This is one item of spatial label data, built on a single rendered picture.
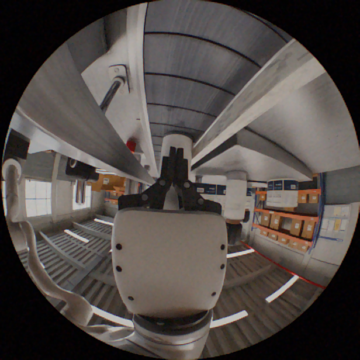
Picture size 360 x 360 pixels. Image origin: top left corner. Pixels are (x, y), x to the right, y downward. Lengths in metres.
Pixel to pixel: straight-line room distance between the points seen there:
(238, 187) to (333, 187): 4.05
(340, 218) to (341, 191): 0.72
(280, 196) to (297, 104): 0.50
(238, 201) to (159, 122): 0.36
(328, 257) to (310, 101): 4.55
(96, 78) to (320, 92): 0.32
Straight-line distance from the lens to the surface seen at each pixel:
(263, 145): 0.28
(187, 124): 0.15
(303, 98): 0.22
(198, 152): 0.15
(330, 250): 4.58
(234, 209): 0.41
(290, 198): 0.65
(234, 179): 0.41
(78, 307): 0.56
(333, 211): 4.20
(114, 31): 0.16
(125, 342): 0.17
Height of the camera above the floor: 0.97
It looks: 6 degrees down
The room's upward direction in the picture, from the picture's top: 175 degrees counter-clockwise
